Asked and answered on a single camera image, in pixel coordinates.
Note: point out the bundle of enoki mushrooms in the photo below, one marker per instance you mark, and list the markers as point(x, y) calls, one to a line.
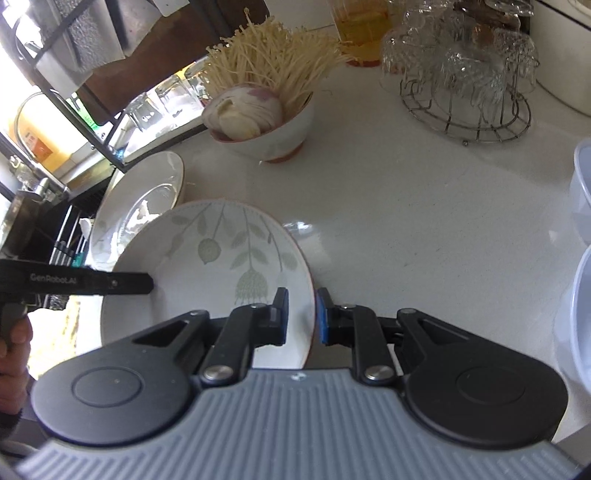
point(272, 55)

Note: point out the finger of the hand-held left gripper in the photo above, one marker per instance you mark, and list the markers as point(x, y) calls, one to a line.
point(135, 283)

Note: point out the orange drinking glass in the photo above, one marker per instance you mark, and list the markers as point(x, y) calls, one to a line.
point(360, 27)

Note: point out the clear drinking glass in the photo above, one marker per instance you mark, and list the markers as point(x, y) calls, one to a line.
point(197, 78)
point(173, 94)
point(143, 113)

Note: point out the white bowl with red foot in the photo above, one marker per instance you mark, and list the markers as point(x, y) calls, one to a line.
point(277, 138)

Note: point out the stack of clear glass cups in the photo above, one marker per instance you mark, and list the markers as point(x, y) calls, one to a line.
point(461, 69)

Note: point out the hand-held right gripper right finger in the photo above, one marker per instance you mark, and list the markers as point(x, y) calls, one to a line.
point(323, 319)

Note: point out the plain white deep plate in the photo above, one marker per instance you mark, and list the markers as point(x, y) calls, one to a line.
point(138, 194)

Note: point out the black metal dish rack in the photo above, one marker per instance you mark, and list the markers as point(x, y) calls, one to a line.
point(92, 134)

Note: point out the pale purple onion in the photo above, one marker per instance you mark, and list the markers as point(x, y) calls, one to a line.
point(240, 110)

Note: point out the grey hanging cloth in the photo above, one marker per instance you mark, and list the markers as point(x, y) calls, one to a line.
point(83, 37)

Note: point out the leaf patterned white plate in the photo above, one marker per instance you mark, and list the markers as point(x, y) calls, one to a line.
point(207, 272)

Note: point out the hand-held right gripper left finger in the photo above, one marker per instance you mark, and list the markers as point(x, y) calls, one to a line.
point(282, 316)

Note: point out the translucent plastic container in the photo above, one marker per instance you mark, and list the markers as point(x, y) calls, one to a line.
point(582, 194)
point(577, 314)

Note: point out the person's left hand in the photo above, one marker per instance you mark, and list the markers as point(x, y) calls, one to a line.
point(14, 339)

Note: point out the chrome faucet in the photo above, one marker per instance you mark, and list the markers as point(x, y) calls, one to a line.
point(48, 188)

